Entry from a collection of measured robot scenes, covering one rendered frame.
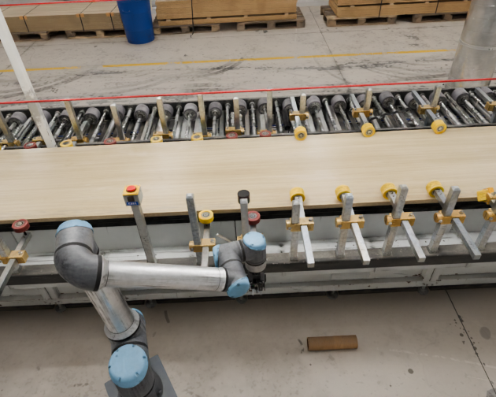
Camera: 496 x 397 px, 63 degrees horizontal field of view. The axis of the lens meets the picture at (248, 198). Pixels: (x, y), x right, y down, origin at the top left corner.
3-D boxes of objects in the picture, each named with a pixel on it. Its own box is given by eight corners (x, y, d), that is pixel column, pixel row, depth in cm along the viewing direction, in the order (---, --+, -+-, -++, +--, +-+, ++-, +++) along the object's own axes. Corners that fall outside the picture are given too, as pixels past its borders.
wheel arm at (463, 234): (479, 259, 182) (483, 254, 179) (471, 259, 182) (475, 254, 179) (437, 189, 220) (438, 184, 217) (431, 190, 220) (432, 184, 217)
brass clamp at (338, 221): (363, 228, 200) (364, 221, 197) (336, 230, 200) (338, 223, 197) (360, 220, 205) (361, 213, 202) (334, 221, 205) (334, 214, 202)
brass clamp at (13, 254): (24, 264, 210) (20, 257, 206) (-1, 265, 210) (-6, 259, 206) (29, 255, 214) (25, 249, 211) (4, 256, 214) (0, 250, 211)
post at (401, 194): (389, 256, 217) (409, 187, 185) (383, 257, 217) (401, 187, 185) (387, 251, 219) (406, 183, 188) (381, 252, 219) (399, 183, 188)
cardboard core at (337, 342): (358, 344, 244) (309, 346, 244) (357, 350, 249) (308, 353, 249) (355, 332, 250) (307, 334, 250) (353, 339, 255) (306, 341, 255)
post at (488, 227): (479, 255, 218) (515, 187, 187) (473, 255, 218) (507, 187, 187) (477, 250, 221) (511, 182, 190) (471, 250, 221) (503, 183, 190)
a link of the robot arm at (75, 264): (53, 272, 116) (257, 281, 147) (57, 242, 125) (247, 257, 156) (48, 298, 121) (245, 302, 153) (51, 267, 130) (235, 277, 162)
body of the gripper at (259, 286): (248, 292, 176) (247, 275, 168) (247, 276, 182) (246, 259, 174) (265, 291, 176) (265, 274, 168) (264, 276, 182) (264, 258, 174)
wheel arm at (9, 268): (-2, 302, 192) (-6, 297, 189) (-9, 302, 192) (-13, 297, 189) (32, 236, 225) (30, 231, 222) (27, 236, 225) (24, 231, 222)
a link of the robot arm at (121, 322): (117, 365, 174) (41, 254, 124) (115, 331, 187) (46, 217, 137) (152, 354, 176) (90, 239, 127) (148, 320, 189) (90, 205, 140)
